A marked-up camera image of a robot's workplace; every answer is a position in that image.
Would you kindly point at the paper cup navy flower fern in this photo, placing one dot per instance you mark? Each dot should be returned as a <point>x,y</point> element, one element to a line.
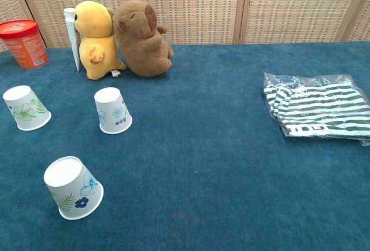
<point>72,188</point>

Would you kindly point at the paper cup green flower print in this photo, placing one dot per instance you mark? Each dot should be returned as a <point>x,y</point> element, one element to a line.
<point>27,109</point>

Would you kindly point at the orange tub with red lid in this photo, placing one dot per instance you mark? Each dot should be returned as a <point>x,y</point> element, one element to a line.
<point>24,45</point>

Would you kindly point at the yellow plush toy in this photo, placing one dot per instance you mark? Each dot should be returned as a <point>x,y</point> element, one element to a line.
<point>96,42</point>

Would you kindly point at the brown capybara plush toy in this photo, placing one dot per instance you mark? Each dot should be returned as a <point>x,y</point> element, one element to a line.
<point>143,45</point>

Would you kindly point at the blue tablecloth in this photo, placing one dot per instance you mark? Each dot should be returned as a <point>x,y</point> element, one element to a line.
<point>202,161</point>

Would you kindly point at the striped garment in plastic bag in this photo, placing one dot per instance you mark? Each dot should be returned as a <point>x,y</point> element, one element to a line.
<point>318,109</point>

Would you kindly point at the paper cup blue flower text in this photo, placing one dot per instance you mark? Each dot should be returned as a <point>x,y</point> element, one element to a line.
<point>112,112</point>

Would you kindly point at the woven wooden folding screen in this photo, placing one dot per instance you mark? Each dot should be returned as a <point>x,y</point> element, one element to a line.
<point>202,5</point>

